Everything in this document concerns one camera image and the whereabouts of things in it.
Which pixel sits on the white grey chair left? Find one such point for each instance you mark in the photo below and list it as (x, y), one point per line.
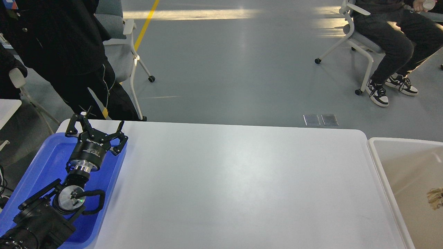
(120, 49)

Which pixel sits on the white side table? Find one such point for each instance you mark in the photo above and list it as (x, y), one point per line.
(7, 108)

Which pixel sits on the white grey chair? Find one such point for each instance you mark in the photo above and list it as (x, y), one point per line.
(357, 41)
(120, 49)

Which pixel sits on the blue plastic tray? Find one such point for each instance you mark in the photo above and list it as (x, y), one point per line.
(49, 165)

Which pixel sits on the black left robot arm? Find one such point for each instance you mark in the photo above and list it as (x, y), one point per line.
(65, 192)

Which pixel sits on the metal floor plate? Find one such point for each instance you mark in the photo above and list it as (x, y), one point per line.
(311, 120)
(329, 120)

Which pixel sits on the right metal floor plate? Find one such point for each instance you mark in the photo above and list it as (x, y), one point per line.
(329, 120)

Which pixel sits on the brown paper ball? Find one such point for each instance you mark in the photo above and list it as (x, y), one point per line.
(435, 198)

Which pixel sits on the white chair far left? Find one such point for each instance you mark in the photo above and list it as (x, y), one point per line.
(13, 74)

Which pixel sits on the white plastic bin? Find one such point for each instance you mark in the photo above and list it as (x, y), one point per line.
(408, 170)

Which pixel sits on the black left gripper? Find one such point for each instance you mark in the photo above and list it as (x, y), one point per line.
(89, 151)

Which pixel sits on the seated person in black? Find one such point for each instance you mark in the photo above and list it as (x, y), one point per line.
(407, 37)

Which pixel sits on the white grey chair right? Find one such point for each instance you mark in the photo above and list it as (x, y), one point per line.
(357, 41)

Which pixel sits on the left metal floor plate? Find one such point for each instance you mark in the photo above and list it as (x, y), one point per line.
(311, 120)

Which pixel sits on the person in black clothes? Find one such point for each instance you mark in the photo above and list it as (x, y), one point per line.
(62, 41)

